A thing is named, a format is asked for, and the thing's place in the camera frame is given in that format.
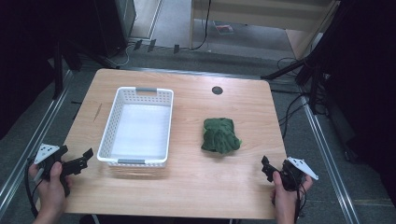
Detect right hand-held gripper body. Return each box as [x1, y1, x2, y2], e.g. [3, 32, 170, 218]
[279, 156, 319, 192]

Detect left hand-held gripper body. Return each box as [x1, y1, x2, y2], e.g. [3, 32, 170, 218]
[33, 143, 72, 198]

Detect person's right hand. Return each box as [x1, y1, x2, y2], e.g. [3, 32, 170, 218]
[270, 171, 314, 217]

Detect person's left hand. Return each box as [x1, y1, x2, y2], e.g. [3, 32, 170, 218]
[28, 161, 73, 217]

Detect white plastic basket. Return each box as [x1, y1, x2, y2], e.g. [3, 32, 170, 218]
[96, 86, 175, 169]

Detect green crumpled cloth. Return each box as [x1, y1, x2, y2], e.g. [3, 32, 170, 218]
[200, 117, 243, 155]

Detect black metal stand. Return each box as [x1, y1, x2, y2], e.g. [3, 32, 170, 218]
[49, 36, 120, 101]

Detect black tripod stand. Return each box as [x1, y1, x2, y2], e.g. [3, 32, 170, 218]
[261, 46, 334, 117]

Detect dark curtain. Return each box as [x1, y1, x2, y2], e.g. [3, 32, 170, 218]
[311, 0, 396, 200]

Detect dark cabinet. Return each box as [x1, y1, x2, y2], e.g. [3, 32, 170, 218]
[92, 0, 138, 59]

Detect red printed paper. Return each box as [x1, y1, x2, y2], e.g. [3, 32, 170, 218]
[212, 21, 235, 36]

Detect metal floor rail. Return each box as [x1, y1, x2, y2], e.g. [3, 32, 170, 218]
[119, 65, 263, 81]
[0, 69, 75, 217]
[299, 94, 362, 224]

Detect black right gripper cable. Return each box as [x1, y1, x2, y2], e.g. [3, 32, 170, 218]
[293, 182, 308, 224]

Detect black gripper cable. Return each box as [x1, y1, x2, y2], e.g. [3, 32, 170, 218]
[293, 182, 308, 224]
[23, 157, 41, 219]

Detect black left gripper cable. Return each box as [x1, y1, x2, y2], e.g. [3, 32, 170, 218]
[23, 157, 41, 219]

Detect black floor cables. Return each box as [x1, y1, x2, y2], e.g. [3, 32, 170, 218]
[270, 56, 312, 142]

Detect white floor cable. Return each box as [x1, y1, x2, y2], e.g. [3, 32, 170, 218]
[113, 42, 133, 69]

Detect light wooden furniture frame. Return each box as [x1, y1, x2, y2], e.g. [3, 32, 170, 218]
[188, 0, 342, 61]

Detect black hanging cable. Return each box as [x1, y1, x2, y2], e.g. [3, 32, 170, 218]
[190, 0, 213, 51]

